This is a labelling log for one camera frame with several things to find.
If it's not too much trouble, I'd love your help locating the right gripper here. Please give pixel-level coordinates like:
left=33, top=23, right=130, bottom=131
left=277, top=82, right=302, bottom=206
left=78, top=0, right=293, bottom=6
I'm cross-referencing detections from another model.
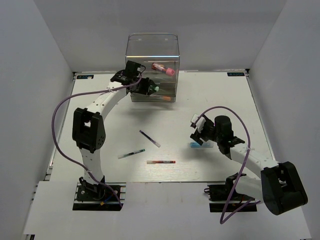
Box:
left=190, top=118, right=222, bottom=145

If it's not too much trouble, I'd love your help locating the blue eraser case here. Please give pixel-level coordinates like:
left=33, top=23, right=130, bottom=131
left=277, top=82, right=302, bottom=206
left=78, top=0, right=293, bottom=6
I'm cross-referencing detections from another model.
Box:
left=190, top=142, right=214, bottom=148

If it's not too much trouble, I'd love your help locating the orange capped marker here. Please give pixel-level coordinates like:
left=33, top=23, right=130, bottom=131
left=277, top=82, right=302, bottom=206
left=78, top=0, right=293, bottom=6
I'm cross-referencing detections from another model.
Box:
left=156, top=95, right=172, bottom=101

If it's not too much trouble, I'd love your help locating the pink glue bottle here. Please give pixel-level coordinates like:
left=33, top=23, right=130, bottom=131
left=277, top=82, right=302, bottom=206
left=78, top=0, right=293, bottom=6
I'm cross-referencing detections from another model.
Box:
left=151, top=62, right=176, bottom=77

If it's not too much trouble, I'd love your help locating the clear drawer organizer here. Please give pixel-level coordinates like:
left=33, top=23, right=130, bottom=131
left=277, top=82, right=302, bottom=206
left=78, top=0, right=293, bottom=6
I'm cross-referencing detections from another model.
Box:
left=124, top=32, right=181, bottom=103

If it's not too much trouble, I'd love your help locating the clear organizer lid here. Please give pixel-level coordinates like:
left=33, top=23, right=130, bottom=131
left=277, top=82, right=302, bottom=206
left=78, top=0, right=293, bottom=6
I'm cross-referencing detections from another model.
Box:
left=125, top=32, right=180, bottom=58

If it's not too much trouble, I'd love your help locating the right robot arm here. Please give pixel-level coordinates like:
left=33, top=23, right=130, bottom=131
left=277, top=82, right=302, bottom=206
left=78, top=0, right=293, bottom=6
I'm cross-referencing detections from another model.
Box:
left=190, top=114, right=308, bottom=216

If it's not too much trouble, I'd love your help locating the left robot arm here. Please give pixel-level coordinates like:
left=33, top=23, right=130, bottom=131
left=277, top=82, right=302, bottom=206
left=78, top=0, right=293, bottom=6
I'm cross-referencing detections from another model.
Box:
left=72, top=60, right=159, bottom=200

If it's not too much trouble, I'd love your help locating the purple pen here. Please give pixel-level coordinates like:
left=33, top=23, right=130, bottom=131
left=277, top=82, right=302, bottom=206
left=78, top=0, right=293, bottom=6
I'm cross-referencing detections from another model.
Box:
left=139, top=130, right=161, bottom=148

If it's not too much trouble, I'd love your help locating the red pen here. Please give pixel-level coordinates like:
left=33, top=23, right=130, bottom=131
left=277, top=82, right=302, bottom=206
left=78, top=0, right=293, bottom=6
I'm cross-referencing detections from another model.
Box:
left=146, top=160, right=176, bottom=165

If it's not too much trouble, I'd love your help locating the green pen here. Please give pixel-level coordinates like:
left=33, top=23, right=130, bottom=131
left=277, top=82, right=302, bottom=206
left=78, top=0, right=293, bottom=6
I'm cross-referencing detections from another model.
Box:
left=118, top=149, right=145, bottom=159

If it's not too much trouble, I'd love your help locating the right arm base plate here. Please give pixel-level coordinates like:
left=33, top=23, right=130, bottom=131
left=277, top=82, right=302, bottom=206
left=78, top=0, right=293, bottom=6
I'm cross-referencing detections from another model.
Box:
left=203, top=184, right=258, bottom=213

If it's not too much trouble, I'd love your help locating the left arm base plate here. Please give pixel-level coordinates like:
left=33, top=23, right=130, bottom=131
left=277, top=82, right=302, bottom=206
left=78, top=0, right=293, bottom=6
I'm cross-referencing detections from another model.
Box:
left=72, top=182, right=122, bottom=212

